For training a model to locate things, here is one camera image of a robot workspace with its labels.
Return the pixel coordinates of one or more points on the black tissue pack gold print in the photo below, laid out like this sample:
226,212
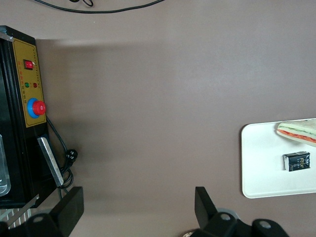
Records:
296,161

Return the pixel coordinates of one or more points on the cream plastic tray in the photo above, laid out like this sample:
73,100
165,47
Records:
261,172

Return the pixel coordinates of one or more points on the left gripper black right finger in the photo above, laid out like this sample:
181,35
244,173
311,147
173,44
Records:
206,209

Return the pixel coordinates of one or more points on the clear plastic container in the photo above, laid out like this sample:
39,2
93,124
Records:
3,170

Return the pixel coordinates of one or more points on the triangular sandwich with red filling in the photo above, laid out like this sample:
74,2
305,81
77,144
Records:
296,133

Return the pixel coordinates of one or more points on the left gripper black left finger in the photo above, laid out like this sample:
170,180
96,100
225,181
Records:
66,212

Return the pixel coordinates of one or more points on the black machine with yellow panel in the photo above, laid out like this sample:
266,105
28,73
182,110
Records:
29,103

